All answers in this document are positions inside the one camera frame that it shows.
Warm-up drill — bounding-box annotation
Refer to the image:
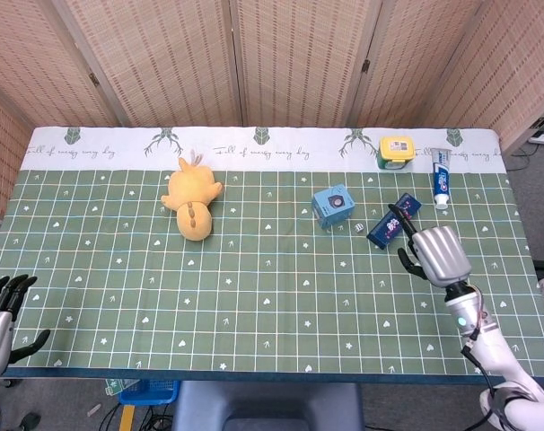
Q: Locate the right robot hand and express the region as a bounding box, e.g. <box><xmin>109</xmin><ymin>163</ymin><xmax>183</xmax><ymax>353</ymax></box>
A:
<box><xmin>387</xmin><ymin>204</ymin><xmax>473</xmax><ymax>288</ymax></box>

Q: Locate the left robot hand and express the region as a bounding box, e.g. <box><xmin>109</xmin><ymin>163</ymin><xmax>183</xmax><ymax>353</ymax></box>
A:
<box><xmin>0</xmin><ymin>274</ymin><xmax>51</xmax><ymax>382</ymax></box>

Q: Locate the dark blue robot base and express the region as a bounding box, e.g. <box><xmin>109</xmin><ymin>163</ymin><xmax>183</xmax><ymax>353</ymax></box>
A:
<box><xmin>171</xmin><ymin>381</ymin><xmax>365</xmax><ymax>431</ymax></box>

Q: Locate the dark blue long box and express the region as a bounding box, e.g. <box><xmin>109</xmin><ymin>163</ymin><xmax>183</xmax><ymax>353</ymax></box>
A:
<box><xmin>366</xmin><ymin>192</ymin><xmax>423</xmax><ymax>250</ymax></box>

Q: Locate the blue white toothpaste tube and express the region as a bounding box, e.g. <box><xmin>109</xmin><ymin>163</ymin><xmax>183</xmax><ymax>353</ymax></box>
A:
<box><xmin>430</xmin><ymin>148</ymin><xmax>453</xmax><ymax>210</ymax></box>

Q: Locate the green tub with yellow lid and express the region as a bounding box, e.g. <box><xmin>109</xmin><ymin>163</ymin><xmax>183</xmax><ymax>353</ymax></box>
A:
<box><xmin>377</xmin><ymin>136</ymin><xmax>416</xmax><ymax>172</ymax></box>

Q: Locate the light blue cube box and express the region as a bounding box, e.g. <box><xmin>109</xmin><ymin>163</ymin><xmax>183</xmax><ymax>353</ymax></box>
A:
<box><xmin>311</xmin><ymin>183</ymin><xmax>355</xmax><ymax>231</ymax></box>

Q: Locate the blue plastic basket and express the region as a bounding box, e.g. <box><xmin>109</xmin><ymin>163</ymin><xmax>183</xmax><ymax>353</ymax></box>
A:
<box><xmin>118</xmin><ymin>379</ymin><xmax>182</xmax><ymax>407</ymax></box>

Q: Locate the green grid tablecloth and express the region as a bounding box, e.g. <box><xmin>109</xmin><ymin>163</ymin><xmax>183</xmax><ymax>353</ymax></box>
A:
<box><xmin>0</xmin><ymin>126</ymin><xmax>544</xmax><ymax>378</ymax></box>

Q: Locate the yellow plush toy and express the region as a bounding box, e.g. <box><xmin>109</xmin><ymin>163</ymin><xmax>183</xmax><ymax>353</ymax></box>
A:
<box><xmin>160</xmin><ymin>150</ymin><xmax>224</xmax><ymax>242</ymax></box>

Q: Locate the woven folding screen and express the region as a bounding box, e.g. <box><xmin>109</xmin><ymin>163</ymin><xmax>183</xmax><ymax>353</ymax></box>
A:
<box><xmin>0</xmin><ymin>0</ymin><xmax>544</xmax><ymax>221</ymax></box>

